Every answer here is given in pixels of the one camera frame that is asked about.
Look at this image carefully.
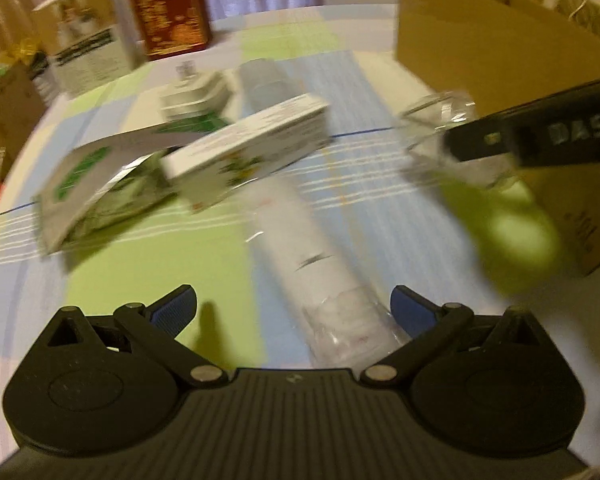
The brown paper bag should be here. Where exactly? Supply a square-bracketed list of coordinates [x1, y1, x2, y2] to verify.
[0, 62, 47, 178]

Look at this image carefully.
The white ointment box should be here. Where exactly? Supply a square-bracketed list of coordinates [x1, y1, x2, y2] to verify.
[161, 93, 330, 211]

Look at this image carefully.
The brown cardboard box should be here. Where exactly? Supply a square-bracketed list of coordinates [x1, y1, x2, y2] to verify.
[396, 0, 600, 273]

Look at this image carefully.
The translucent plastic cup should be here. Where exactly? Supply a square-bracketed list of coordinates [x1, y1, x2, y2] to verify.
[238, 58, 300, 113]

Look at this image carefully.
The white humidifier product box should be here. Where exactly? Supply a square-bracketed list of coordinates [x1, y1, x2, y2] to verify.
[32, 0, 142, 98]

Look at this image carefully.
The checked pastel tablecloth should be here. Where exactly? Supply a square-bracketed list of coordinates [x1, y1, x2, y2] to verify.
[0, 4, 600, 467]

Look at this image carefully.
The white power adapter plug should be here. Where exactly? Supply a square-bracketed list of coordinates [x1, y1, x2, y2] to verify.
[159, 62, 232, 120]

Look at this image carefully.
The clear green plastic bag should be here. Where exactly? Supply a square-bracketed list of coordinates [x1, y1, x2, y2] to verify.
[396, 91, 569, 297]

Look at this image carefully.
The red gold gift box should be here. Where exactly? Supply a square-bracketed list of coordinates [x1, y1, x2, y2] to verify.
[131, 0, 213, 61]

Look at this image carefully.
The clear plastic tube package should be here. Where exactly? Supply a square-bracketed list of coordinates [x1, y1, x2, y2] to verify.
[238, 176, 406, 374]

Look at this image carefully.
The silver green tea bag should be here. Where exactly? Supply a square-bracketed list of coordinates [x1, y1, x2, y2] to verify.
[35, 123, 217, 256]

